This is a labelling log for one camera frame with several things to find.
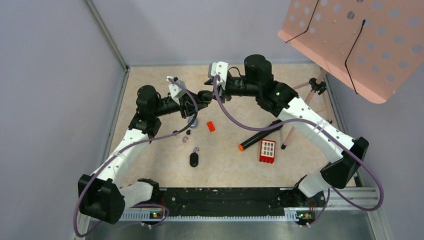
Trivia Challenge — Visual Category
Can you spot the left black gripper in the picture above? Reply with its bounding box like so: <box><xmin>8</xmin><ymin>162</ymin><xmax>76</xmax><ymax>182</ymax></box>
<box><xmin>152</xmin><ymin>88</ymin><xmax>208</xmax><ymax>118</ymax></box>

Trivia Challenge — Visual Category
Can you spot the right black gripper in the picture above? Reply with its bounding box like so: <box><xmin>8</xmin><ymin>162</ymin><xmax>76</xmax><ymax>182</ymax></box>
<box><xmin>203</xmin><ymin>75</ymin><xmax>260</xmax><ymax>103</ymax></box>

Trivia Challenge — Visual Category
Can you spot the black earbud charging case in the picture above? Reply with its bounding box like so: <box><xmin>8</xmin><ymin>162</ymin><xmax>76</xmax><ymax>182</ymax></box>
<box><xmin>197</xmin><ymin>90</ymin><xmax>214</xmax><ymax>104</ymax></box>

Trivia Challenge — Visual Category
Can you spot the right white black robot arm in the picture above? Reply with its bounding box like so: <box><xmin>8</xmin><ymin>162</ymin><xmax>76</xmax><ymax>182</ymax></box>
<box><xmin>206</xmin><ymin>54</ymin><xmax>369</xmax><ymax>206</ymax></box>

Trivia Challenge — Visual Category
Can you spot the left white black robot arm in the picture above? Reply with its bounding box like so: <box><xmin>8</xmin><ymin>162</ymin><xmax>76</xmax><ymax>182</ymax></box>
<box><xmin>77</xmin><ymin>82</ymin><xmax>213</xmax><ymax>224</ymax></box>

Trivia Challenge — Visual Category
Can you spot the lavender earbud charging case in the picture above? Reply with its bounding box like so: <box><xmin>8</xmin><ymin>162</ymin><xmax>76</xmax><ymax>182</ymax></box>
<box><xmin>187</xmin><ymin>115</ymin><xmax>199</xmax><ymax>129</ymax></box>

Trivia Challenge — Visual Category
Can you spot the small red block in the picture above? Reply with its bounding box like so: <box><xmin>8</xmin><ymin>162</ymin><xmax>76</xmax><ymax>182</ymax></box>
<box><xmin>206</xmin><ymin>121</ymin><xmax>216</xmax><ymax>132</ymax></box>

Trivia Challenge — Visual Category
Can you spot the black microphone orange tip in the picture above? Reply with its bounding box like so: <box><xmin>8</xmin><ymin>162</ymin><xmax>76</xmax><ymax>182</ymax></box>
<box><xmin>238</xmin><ymin>125</ymin><xmax>283</xmax><ymax>152</ymax></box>

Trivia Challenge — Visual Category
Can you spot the red white toy block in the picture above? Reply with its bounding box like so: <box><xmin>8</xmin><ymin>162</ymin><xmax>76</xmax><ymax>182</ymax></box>
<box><xmin>259</xmin><ymin>139</ymin><xmax>276</xmax><ymax>164</ymax></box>

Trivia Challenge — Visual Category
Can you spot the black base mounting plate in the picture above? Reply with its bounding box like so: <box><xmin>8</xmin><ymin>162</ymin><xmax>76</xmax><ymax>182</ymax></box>
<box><xmin>121</xmin><ymin>187</ymin><xmax>327</xmax><ymax>225</ymax></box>

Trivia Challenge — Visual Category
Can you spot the pink perforated music stand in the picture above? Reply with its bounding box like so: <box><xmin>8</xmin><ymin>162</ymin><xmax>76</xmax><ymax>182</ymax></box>
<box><xmin>274</xmin><ymin>0</ymin><xmax>424</xmax><ymax>151</ymax></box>

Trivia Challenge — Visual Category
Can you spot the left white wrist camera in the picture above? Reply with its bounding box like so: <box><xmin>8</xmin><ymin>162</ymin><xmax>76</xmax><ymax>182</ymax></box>
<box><xmin>166</xmin><ymin>76</ymin><xmax>186</xmax><ymax>106</ymax></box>

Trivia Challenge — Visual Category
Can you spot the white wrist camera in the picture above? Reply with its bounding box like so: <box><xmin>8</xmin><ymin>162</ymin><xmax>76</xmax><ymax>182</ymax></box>
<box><xmin>166</xmin><ymin>76</ymin><xmax>186</xmax><ymax>106</ymax></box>
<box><xmin>208</xmin><ymin>61</ymin><xmax>229</xmax><ymax>90</ymax></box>

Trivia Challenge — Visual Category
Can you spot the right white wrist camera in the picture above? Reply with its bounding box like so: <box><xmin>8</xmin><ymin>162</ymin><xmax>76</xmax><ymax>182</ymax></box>
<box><xmin>208</xmin><ymin>61</ymin><xmax>229</xmax><ymax>90</ymax></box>

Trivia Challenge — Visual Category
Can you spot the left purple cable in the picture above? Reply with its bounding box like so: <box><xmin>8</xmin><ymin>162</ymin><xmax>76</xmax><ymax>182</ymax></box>
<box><xmin>72</xmin><ymin>76</ymin><xmax>200</xmax><ymax>238</ymax></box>

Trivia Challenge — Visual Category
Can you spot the purple cable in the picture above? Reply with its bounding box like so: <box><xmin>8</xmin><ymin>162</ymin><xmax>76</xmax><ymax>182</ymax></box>
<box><xmin>72</xmin><ymin>76</ymin><xmax>200</xmax><ymax>238</ymax></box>
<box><xmin>211</xmin><ymin>74</ymin><xmax>385</xmax><ymax>227</ymax></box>

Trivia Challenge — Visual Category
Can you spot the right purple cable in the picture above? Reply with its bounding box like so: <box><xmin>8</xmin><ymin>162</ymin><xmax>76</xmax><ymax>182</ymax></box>
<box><xmin>211</xmin><ymin>74</ymin><xmax>385</xmax><ymax>227</ymax></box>

